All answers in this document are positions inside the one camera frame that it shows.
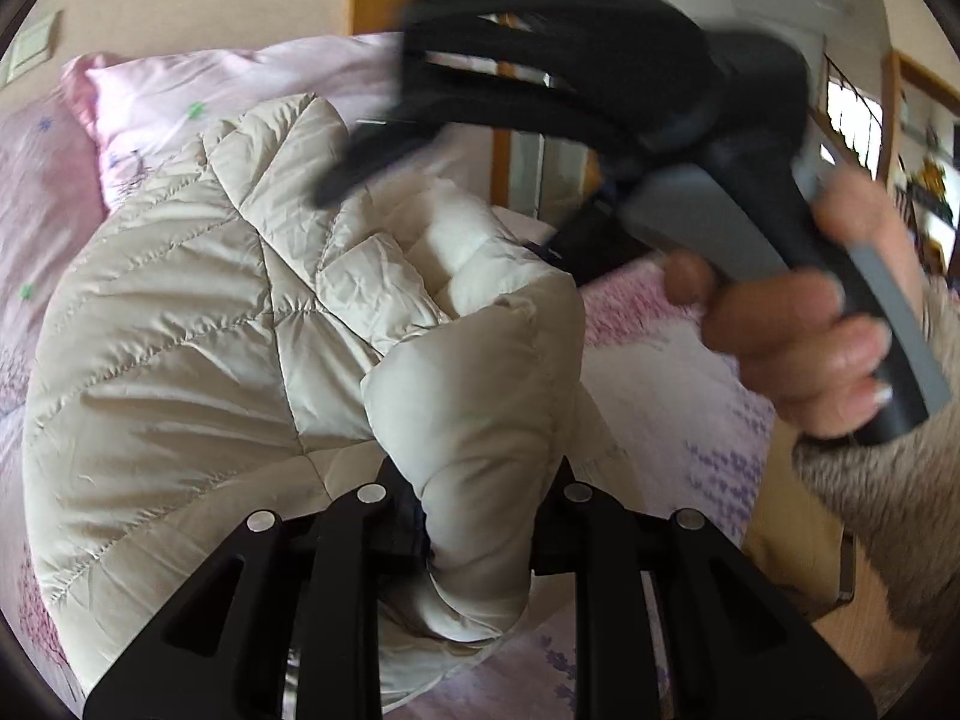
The person's right forearm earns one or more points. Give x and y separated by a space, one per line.
900 525

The pink floral pillow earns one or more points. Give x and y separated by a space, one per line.
225 90

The wooden bed frame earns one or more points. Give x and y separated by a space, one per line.
799 532

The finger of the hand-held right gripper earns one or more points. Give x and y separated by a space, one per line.
480 139
570 22

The cream quilted down jacket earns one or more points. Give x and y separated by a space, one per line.
225 330

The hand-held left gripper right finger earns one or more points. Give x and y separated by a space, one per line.
600 577

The person's right hand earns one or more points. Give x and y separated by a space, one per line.
810 337

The pink floral bedspread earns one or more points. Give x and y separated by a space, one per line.
675 405

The white wall switch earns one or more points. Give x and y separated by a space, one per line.
31 45

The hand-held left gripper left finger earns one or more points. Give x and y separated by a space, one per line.
341 577

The wooden framed window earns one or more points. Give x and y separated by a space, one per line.
892 120

